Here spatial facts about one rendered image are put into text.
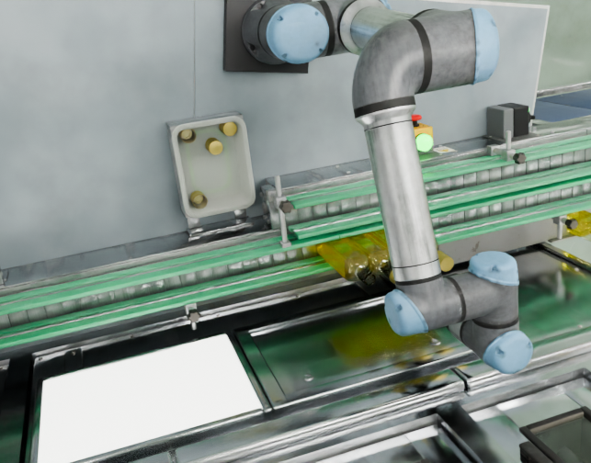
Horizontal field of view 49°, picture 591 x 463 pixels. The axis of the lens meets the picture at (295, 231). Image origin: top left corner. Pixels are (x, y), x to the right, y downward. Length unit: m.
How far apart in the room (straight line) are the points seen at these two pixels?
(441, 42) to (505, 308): 0.43
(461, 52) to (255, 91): 0.70
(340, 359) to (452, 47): 0.67
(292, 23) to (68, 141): 0.58
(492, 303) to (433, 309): 0.10
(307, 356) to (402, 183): 0.52
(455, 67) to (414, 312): 0.38
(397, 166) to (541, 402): 0.55
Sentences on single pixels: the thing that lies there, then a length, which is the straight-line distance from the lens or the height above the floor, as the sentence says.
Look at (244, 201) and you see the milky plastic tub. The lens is 1.60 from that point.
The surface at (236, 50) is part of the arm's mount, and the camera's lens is 1.59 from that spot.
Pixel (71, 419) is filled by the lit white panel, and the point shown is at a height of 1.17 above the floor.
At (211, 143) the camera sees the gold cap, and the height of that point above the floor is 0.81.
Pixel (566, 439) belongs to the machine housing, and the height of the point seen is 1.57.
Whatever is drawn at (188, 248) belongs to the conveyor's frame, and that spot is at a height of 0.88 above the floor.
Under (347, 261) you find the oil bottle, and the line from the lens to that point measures 1.45.
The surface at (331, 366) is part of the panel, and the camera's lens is 1.36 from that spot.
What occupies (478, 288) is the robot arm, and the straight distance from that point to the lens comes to 1.07.
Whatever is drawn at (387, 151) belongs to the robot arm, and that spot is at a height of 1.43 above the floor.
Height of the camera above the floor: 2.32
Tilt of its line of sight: 65 degrees down
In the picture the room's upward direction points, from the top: 134 degrees clockwise
